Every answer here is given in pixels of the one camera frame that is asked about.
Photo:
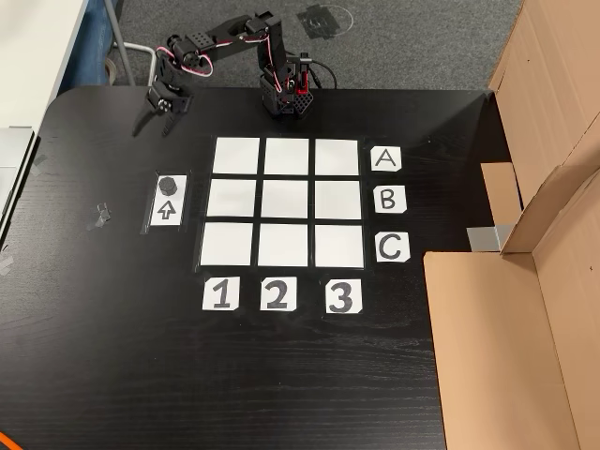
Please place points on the black round token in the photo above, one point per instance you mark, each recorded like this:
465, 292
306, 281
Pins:
167, 185

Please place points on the white paper grid square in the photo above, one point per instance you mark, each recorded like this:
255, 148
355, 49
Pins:
236, 155
285, 199
339, 245
283, 245
287, 156
336, 156
232, 199
227, 244
337, 199

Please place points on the white paper sheet with arrow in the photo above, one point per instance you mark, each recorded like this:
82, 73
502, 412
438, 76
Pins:
166, 220

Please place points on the crumpled clear tape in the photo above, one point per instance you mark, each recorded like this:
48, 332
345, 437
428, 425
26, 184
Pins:
99, 218

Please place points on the clear tape piece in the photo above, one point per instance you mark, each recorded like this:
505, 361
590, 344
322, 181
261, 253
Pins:
38, 165
5, 262

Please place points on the white desk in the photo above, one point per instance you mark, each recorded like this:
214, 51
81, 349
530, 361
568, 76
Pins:
33, 51

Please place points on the paper label number 1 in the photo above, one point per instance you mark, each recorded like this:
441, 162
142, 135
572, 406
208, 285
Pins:
208, 304

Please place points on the paper label number 2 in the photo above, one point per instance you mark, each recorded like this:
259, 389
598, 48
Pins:
265, 305

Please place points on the paper label letter A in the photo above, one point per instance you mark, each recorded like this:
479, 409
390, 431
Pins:
376, 166

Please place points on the paper label letter B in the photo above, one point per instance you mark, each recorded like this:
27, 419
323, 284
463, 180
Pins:
379, 208

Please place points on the paper label number 3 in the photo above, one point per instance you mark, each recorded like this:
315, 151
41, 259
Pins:
330, 308

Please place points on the paper label letter C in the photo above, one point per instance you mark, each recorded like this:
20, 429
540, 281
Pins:
380, 257

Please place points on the brown cardboard panel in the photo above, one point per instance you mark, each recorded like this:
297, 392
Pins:
492, 351
553, 70

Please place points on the grey metal tube frame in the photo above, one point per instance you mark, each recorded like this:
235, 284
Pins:
123, 33

